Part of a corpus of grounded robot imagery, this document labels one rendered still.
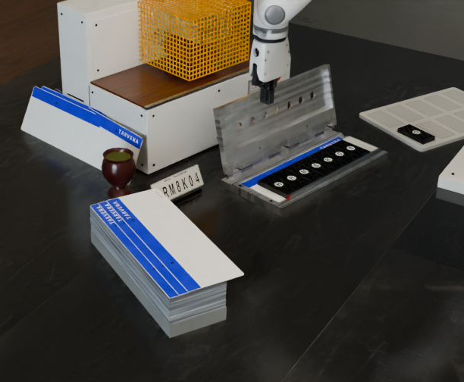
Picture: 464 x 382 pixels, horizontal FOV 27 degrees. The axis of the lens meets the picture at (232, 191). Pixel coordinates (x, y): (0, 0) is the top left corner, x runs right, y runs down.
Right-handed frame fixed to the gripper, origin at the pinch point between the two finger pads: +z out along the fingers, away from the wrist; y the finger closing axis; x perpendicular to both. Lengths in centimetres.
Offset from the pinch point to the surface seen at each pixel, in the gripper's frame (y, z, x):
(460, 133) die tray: 61, 23, -21
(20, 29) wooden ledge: 20, 25, 135
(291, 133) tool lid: 15.3, 16.8, 3.9
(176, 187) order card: -22.6, 21.0, 8.5
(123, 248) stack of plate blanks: -55, 15, -10
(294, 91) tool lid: 19.8, 7.2, 7.5
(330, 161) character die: 16.7, 21.1, -8.9
